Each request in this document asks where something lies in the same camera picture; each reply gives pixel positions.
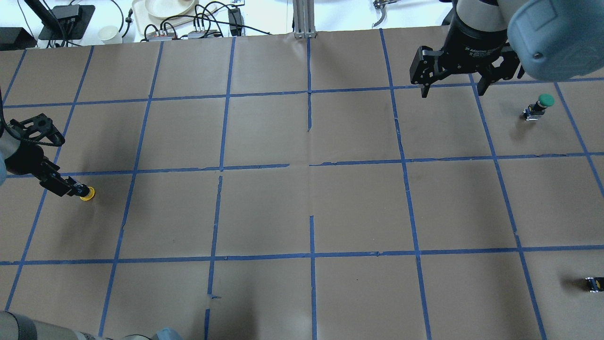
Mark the yellow push button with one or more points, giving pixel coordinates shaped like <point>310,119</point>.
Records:
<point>84,192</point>

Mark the green push button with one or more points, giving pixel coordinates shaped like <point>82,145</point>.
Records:
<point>535,111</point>

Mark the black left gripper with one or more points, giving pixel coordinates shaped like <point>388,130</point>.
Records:
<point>26,160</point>

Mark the black monitor stand base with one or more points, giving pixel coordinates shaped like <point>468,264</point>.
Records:
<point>64,22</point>

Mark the small black switch block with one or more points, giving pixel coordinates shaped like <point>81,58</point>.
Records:
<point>594,284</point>

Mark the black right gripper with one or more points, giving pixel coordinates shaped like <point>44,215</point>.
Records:
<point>474,38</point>

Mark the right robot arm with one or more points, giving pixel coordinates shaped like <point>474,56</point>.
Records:
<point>548,40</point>

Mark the aluminium frame post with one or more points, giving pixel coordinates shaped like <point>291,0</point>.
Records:
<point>304,19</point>

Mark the white paper cup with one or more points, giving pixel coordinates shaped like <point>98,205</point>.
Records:
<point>110,35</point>

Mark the black power adapter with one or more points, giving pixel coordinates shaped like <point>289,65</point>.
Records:
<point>235,19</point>

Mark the beige tray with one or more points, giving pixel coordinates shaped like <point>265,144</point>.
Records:
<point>143,19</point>

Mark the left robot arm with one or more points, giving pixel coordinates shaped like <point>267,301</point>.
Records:
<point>18,326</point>

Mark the beige plate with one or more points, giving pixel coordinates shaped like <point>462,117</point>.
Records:
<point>168,8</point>

